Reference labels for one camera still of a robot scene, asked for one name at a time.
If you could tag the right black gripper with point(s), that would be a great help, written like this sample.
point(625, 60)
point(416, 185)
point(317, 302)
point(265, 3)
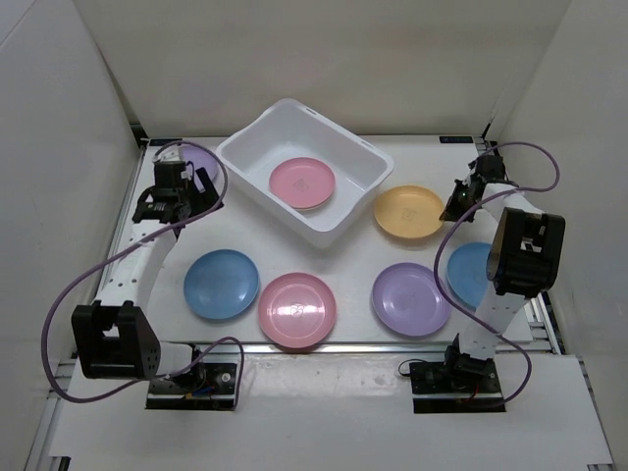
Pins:
point(452, 211)

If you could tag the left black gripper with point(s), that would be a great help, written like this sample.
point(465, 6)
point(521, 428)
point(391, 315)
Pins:
point(210, 191)

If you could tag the orange yellow plate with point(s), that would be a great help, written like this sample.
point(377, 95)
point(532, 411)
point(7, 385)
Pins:
point(409, 212)

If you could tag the blue plate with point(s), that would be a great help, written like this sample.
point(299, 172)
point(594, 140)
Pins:
point(221, 285)
point(466, 272)

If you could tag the pink plate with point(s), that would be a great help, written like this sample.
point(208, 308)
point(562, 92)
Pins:
point(303, 182)
point(297, 310)

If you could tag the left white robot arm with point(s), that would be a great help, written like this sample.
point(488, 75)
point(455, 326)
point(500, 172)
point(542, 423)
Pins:
point(113, 336)

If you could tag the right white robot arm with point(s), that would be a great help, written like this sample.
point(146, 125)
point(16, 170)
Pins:
point(522, 263)

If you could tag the white plastic bin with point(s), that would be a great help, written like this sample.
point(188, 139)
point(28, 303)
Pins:
point(290, 129)

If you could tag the purple plate back left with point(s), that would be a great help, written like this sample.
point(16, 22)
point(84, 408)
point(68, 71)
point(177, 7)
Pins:
point(200, 159)

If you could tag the purple plate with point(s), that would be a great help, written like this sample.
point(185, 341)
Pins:
point(200, 159)
point(406, 299)

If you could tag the white table board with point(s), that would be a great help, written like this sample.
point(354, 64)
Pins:
point(349, 266)

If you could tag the purple plate front right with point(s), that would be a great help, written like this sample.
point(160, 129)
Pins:
point(406, 299)

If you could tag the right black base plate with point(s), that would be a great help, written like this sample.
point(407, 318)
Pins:
point(435, 392)

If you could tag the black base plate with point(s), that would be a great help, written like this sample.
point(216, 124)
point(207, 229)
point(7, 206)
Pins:
point(435, 392)
point(209, 387)

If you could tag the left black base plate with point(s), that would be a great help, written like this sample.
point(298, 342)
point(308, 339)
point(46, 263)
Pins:
point(209, 387)

